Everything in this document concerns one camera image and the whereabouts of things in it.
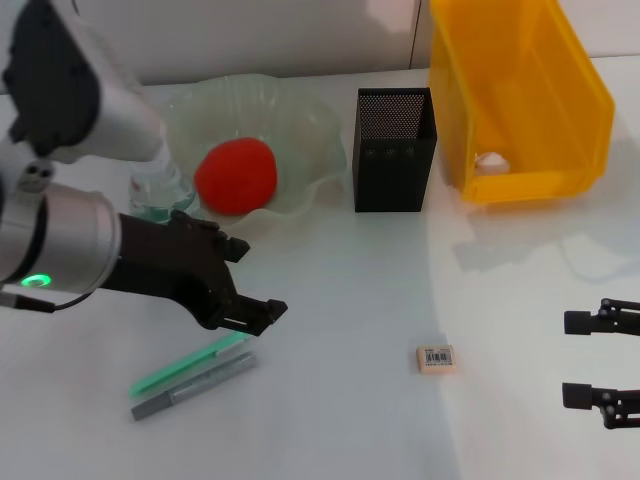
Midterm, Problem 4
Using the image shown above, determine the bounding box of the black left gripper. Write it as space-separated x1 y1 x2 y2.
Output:
97 209 289 338

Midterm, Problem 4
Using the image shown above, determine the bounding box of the red-orange round fruit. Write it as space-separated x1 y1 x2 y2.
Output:
193 137 279 216

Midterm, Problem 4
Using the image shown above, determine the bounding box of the green pen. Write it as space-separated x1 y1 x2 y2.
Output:
128 332 251 399

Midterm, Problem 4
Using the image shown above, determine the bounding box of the clear green-label water bottle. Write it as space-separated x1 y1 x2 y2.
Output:
128 144 202 224

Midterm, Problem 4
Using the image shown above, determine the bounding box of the white paper ball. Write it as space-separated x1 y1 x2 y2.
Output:
474 152 511 175

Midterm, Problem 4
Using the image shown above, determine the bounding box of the grey marker pen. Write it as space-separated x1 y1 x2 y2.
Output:
130 352 259 422

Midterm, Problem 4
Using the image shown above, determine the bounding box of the beige eraser with barcode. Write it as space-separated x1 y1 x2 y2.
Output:
415 344 457 374

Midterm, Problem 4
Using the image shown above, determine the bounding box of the green wavy glass fruit plate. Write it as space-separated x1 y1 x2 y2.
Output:
149 74 349 231

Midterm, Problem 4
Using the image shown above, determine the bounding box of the black mesh pen holder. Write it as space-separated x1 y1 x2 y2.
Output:
352 87 439 214

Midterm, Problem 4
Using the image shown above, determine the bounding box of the yellow plastic bin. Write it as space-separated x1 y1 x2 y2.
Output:
427 0 616 204

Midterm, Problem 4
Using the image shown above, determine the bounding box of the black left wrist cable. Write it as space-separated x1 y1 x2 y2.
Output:
0 287 96 315

